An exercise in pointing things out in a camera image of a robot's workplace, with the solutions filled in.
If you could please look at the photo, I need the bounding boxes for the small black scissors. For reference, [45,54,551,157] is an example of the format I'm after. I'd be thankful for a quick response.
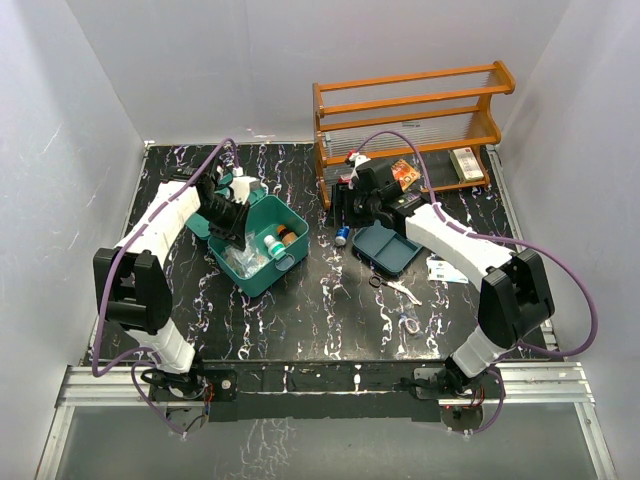
[369,274,422,306]

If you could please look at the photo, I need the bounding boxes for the wooden shelf rack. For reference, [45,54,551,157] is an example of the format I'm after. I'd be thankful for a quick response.
[312,60,516,205]

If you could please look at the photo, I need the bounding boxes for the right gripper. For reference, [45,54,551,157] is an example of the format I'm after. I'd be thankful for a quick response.
[326,183,380,230]

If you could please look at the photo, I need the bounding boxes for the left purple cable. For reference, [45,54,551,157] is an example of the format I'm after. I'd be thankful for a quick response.
[89,137,241,436]

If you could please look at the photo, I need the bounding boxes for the purple cable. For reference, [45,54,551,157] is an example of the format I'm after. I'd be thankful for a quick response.
[89,137,241,436]
[354,130,599,434]

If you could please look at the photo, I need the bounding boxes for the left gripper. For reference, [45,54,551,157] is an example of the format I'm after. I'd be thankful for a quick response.
[196,195,250,251]

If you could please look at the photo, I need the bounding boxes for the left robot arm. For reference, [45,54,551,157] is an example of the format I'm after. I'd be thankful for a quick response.
[93,167,262,399]

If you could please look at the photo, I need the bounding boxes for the blue divided tray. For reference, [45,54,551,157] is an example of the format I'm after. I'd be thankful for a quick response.
[352,221,422,277]

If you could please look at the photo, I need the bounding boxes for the clear bag of plasters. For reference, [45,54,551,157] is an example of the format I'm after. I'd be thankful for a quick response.
[223,240,269,279]

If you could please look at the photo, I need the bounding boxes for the white green medicine box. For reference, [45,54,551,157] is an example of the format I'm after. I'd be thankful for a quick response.
[449,147,484,183]

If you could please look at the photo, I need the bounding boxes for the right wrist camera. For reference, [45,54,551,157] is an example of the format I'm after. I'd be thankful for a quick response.
[346,151,370,189]

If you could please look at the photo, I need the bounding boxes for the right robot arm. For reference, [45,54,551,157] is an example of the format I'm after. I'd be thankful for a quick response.
[329,153,555,397]

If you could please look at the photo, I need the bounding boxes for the orange snack packet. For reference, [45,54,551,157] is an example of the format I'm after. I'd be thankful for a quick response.
[391,159,421,192]

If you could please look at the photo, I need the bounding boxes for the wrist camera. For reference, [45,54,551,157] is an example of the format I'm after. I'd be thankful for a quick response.
[346,151,370,189]
[228,167,266,204]

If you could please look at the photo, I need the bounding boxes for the blue white bandage roll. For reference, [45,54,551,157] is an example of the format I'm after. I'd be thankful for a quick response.
[334,225,350,247]

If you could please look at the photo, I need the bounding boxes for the white blue card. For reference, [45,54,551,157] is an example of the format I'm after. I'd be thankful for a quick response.
[426,258,469,284]

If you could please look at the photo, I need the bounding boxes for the white spray bottle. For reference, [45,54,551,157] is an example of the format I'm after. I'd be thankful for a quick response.
[264,235,286,260]

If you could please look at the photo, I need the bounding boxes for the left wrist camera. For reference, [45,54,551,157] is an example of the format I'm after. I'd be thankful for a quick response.
[228,167,266,204]

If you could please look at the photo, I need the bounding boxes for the brown medicine bottle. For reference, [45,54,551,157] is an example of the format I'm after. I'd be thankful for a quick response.
[276,225,298,247]

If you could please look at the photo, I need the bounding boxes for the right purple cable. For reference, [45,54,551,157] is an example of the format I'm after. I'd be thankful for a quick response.
[354,130,599,434]

